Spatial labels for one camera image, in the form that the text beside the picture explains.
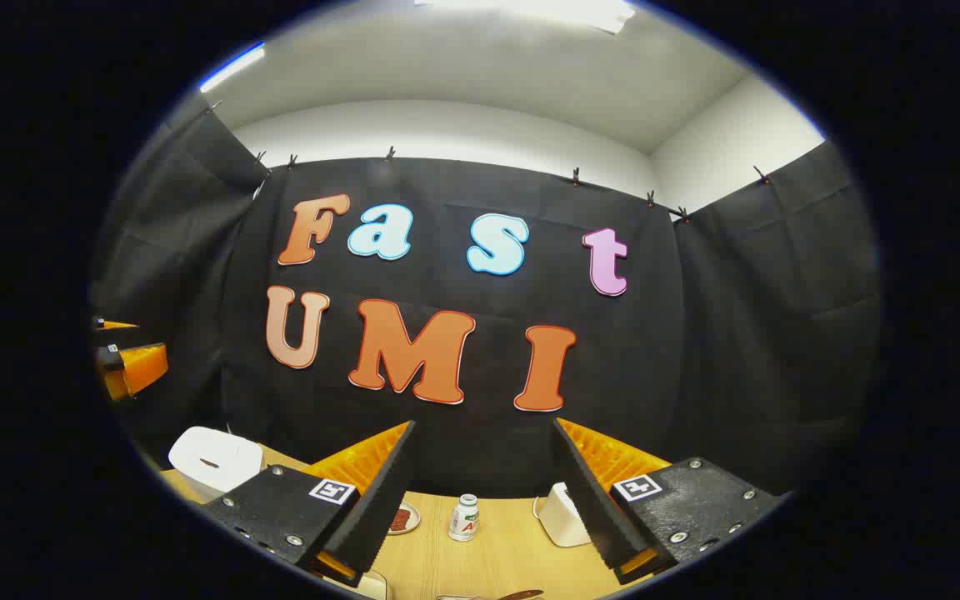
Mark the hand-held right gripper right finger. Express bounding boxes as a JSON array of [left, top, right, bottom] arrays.
[[551, 417, 789, 584]]

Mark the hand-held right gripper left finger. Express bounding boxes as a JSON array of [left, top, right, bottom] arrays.
[[201, 419, 417, 588]]

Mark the white rice cooker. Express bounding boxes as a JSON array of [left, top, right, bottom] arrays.
[[167, 427, 266, 503]]

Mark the round beige plate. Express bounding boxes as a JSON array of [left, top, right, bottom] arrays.
[[387, 500, 421, 536]]

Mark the white toaster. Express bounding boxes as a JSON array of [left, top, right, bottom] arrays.
[[534, 482, 593, 548]]

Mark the white drink bottle green cap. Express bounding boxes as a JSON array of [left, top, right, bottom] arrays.
[[448, 493, 481, 543]]

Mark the black backdrop cloth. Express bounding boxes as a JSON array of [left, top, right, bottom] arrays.
[[90, 92, 881, 501]]

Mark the long ceiling light strip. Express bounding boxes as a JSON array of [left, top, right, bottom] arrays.
[[199, 43, 267, 93]]

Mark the wide ceiling light panel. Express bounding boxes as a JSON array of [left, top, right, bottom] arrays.
[[413, 0, 638, 34]]

